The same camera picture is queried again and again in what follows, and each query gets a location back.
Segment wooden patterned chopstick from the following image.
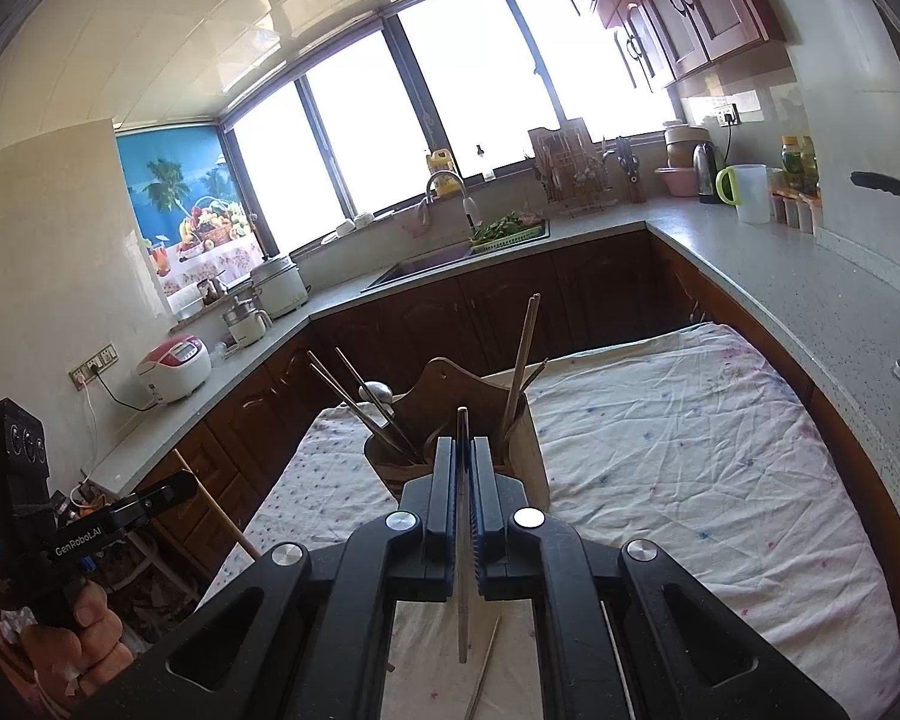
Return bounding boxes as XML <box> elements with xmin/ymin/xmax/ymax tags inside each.
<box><xmin>172</xmin><ymin>448</ymin><xmax>263</xmax><ymax>561</ymax></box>

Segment steel patterned chopstick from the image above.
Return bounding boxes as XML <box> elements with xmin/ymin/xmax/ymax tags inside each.
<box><xmin>463</xmin><ymin>616</ymin><xmax>502</xmax><ymax>720</ymax></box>

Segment kitchen sink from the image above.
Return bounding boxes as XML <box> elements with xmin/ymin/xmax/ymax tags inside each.
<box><xmin>364</xmin><ymin>241</ymin><xmax>473</xmax><ymax>291</ymax></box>

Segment kitchen faucet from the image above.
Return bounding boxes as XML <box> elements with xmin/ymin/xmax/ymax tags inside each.
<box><xmin>419</xmin><ymin>169</ymin><xmax>483</xmax><ymax>242</ymax></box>

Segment person's left hand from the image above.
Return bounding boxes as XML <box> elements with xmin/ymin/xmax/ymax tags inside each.
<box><xmin>22</xmin><ymin>582</ymin><xmax>134</xmax><ymax>718</ymax></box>

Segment floral white tablecloth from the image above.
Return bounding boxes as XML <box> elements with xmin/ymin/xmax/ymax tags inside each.
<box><xmin>244</xmin><ymin>323</ymin><xmax>900</xmax><ymax>718</ymax></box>

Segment red white rice cooker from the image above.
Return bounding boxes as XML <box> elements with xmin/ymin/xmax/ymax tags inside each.
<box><xmin>136</xmin><ymin>335</ymin><xmax>212</xmax><ymax>403</ymax></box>

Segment wooden utensil holder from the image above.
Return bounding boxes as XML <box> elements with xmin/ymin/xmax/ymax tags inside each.
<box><xmin>362</xmin><ymin>356</ymin><xmax>553</xmax><ymax>511</ymax></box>

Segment small white electric pot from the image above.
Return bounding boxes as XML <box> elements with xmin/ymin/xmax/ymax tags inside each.
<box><xmin>222</xmin><ymin>298</ymin><xmax>272</xmax><ymax>348</ymax></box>

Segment lower wooden cabinets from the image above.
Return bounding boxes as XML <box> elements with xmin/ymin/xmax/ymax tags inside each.
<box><xmin>146</xmin><ymin>227</ymin><xmax>900</xmax><ymax>633</ymax></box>

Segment large white rice cooker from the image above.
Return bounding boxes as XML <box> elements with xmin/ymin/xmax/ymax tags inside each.
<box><xmin>250</xmin><ymin>254</ymin><xmax>308</xmax><ymax>319</ymax></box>

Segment tropical fruit poster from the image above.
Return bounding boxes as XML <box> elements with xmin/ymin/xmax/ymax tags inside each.
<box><xmin>116</xmin><ymin>125</ymin><xmax>263</xmax><ymax>307</ymax></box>

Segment green vegetable basket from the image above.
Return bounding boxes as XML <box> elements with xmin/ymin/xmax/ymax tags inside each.
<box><xmin>470</xmin><ymin>213</ymin><xmax>546</xmax><ymax>252</ymax></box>

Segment pink basin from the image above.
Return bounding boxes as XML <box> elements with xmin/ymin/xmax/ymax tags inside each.
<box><xmin>655</xmin><ymin>166</ymin><xmax>697</xmax><ymax>199</ymax></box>

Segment dish drying rack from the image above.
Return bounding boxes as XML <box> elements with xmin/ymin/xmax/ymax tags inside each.
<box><xmin>528</xmin><ymin>117</ymin><xmax>645</xmax><ymax>205</ymax></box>

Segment yellow detergent bottle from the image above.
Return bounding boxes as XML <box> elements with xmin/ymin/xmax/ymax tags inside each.
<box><xmin>425</xmin><ymin>148</ymin><xmax>461</xmax><ymax>199</ymax></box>

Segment condiment bottles rack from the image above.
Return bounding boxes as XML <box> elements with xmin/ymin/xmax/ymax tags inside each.
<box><xmin>772</xmin><ymin>135</ymin><xmax>823</xmax><ymax>236</ymax></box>

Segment steel electric kettle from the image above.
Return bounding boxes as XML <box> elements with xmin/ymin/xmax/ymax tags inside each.
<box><xmin>692</xmin><ymin>142</ymin><xmax>722</xmax><ymax>205</ymax></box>

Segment black wok with lid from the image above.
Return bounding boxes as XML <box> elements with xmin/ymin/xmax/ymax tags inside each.
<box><xmin>850</xmin><ymin>171</ymin><xmax>900</xmax><ymax>199</ymax></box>

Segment wall power outlet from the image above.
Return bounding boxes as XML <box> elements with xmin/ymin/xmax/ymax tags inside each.
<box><xmin>69</xmin><ymin>343</ymin><xmax>119</xmax><ymax>390</ymax></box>

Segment green handled white pitcher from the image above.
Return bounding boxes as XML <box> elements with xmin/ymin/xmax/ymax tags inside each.
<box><xmin>715</xmin><ymin>164</ymin><xmax>772</xmax><ymax>224</ymax></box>

